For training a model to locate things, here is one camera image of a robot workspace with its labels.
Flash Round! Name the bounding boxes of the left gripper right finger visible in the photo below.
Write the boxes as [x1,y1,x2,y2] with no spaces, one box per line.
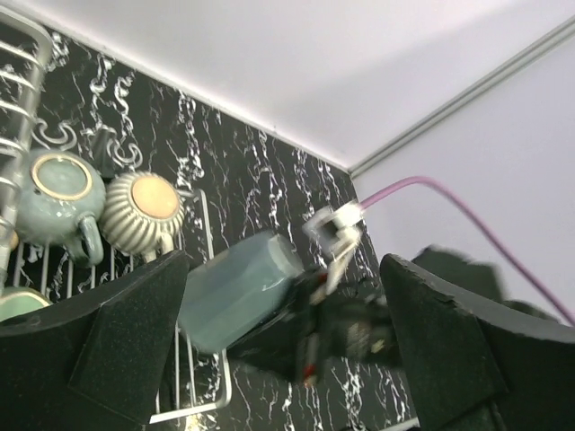
[379,254,574,430]

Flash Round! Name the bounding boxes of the metal wire dish rack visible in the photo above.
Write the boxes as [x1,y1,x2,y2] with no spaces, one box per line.
[1,6,232,424]

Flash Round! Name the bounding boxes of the mint green mug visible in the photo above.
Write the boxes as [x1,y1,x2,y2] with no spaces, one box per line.
[0,286,52,321]

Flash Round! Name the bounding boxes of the ribbed grey mug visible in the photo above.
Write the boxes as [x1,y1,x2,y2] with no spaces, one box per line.
[99,172,184,262]

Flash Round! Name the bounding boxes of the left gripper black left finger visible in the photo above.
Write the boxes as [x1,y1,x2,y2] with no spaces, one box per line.
[1,251,189,430]

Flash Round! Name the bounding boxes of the grey glazed mug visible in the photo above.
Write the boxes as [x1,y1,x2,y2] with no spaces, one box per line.
[15,149,106,268]

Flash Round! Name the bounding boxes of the dark mug cream interior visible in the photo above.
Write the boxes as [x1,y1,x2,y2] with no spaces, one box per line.
[178,231,304,354]

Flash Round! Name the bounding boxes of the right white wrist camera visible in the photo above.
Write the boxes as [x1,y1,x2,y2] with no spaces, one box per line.
[303,200,363,296]

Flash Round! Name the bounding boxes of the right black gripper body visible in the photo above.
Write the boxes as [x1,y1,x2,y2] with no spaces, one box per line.
[228,268,403,386]

